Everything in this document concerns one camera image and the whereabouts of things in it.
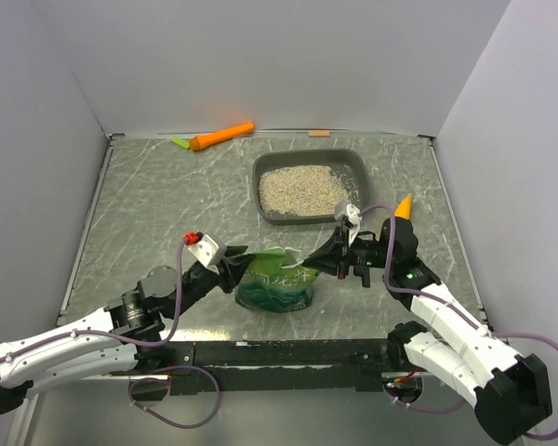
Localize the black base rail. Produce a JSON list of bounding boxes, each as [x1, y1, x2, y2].
[[128, 338, 414, 392]]

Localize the litter granules in box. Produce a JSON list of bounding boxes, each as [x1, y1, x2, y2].
[[259, 164, 359, 216]]

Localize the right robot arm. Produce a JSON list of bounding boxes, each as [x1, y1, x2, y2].
[[303, 216, 552, 445]]

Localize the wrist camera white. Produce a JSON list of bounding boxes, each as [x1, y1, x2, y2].
[[184, 232, 227, 269], [335, 201, 362, 247]]

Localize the orange toy microphone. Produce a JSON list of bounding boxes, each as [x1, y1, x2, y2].
[[189, 123, 255, 151]]

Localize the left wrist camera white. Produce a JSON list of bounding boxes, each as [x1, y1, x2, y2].
[[184, 232, 227, 269]]

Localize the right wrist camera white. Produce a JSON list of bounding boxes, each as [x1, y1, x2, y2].
[[335, 201, 362, 247]]

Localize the green rectangular block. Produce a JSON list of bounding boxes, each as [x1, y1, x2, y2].
[[171, 137, 191, 151]]

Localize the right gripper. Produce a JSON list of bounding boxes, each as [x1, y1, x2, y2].
[[302, 225, 394, 280]]

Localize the black bag clip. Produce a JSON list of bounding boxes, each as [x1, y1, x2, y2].
[[353, 269, 371, 288]]

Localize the yellow plastic scoop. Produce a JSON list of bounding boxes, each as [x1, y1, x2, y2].
[[394, 194, 413, 219]]

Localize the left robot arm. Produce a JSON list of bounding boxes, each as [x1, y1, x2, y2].
[[0, 246, 255, 415]]

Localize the tan tape piece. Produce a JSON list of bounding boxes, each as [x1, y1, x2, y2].
[[308, 130, 331, 138]]

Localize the green litter bag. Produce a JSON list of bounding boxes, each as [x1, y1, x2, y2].
[[234, 246, 320, 313]]

